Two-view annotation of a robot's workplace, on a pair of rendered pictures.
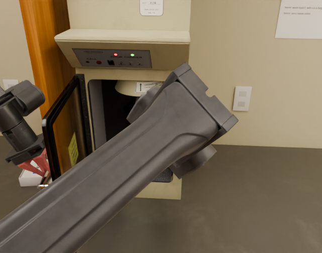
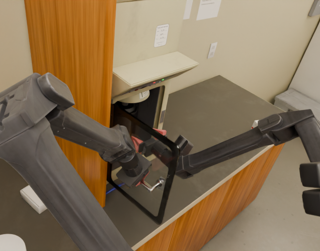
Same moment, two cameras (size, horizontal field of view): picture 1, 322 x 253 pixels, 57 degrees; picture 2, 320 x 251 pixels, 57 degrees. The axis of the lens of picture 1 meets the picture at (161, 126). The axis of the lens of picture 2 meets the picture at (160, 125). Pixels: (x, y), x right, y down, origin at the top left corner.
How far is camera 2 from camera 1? 0.88 m
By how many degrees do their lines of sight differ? 45
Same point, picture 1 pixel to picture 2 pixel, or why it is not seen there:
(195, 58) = not seen: hidden behind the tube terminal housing
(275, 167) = (178, 110)
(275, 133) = not seen: hidden behind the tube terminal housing
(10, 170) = (4, 209)
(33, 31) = (109, 84)
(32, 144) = (143, 167)
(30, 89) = (124, 130)
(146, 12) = (157, 44)
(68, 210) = not seen: outside the picture
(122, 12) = (143, 48)
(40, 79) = (106, 118)
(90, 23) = (122, 61)
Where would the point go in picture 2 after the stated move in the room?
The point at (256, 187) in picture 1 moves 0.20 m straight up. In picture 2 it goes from (182, 128) to (189, 99)
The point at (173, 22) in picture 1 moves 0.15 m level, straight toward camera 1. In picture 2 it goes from (170, 48) to (201, 64)
